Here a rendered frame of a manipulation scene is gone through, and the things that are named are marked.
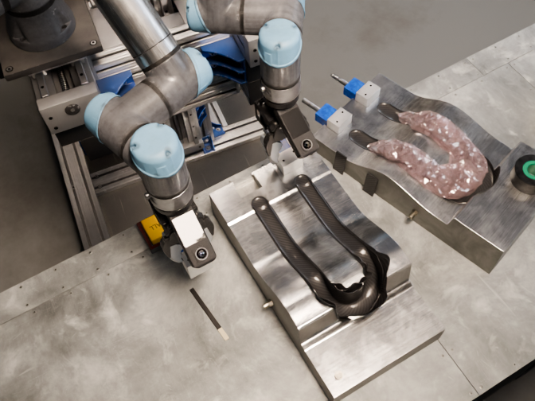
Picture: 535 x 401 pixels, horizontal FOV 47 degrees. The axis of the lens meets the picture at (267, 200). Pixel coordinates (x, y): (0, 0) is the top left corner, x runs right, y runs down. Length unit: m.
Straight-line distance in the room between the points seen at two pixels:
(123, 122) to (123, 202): 1.23
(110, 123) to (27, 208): 1.59
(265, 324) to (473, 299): 0.44
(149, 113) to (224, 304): 0.50
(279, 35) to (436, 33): 1.93
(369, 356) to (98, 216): 1.22
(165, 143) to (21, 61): 0.65
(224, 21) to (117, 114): 0.31
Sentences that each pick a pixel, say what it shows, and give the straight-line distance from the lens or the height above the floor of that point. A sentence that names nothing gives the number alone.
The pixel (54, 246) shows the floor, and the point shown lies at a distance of 2.45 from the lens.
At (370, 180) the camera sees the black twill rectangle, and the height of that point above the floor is 0.85.
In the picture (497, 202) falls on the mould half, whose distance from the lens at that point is 1.38.
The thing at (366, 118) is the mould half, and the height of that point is 0.85.
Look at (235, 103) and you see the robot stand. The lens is 2.39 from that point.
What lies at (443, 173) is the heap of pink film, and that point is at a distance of 1.41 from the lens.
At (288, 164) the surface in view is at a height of 0.92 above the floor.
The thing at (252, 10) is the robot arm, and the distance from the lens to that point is 1.19.
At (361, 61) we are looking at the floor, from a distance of 2.81.
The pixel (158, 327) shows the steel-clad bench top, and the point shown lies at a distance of 1.34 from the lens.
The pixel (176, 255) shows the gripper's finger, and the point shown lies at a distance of 1.19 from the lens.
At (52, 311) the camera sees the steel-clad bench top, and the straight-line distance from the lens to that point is 1.42.
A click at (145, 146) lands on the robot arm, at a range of 0.93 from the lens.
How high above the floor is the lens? 2.04
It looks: 59 degrees down
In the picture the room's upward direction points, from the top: 5 degrees counter-clockwise
